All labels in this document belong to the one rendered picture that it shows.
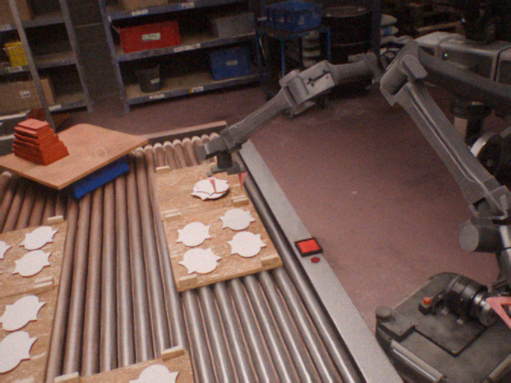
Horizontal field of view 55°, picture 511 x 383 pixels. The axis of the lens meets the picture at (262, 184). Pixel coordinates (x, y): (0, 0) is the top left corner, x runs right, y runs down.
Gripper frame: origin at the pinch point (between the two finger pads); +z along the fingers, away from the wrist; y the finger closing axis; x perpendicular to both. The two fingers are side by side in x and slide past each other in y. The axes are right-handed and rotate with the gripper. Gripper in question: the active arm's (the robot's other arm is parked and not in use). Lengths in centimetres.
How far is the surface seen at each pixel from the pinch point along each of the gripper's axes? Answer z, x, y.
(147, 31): -29, 419, 6
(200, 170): 6.6, 43.4, -4.1
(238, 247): 13.3, -20.6, -2.8
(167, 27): -31, 420, 29
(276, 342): 21, -63, -3
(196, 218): 11.4, 4.8, -12.9
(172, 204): 9.8, 19.5, -20.0
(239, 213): 10.8, -0.3, 2.8
